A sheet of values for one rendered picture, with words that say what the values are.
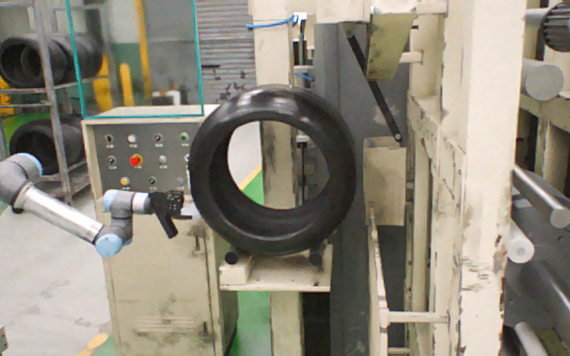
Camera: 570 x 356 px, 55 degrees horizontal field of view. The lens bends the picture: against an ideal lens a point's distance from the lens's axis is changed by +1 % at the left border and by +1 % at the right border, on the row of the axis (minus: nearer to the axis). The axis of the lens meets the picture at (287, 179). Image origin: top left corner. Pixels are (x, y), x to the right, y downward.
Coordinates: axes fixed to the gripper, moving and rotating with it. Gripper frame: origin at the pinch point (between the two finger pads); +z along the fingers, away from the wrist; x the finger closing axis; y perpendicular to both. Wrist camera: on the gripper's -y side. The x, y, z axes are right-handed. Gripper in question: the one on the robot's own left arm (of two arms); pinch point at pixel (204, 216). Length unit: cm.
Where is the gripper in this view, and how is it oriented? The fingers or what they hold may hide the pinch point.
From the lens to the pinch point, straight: 192.9
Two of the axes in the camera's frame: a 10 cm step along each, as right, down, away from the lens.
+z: 9.9, 1.1, -0.8
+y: 0.8, -9.6, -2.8
